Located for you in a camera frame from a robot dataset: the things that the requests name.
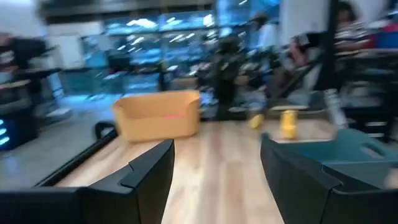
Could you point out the black clamp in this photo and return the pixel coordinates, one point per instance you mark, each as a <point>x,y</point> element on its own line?
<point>104,127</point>

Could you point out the black computer tower blue lights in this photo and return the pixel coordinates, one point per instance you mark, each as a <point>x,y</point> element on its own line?
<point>15,130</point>

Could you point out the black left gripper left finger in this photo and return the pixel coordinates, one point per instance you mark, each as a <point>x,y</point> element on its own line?
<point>93,208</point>

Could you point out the yellow plastic bin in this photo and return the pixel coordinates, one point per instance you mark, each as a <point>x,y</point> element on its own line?
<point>155,127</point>

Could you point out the yellow wooden cylinder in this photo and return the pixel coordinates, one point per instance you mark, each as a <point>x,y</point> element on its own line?
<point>256,121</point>

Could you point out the person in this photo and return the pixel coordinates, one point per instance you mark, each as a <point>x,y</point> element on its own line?
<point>264,31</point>
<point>351,28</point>
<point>25,49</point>

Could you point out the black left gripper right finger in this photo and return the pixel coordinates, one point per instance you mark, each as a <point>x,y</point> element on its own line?
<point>326,208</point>

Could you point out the black aluminium table frame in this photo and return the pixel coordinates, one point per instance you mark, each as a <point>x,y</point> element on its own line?
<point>77,158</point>

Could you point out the clear plastic tray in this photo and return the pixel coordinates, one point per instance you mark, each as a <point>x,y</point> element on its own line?
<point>335,105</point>

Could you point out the yellow rectangular block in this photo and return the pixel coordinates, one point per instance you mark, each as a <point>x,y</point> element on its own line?
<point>288,116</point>

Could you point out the teal plastic bin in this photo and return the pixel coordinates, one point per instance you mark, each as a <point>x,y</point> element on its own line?
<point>342,149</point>

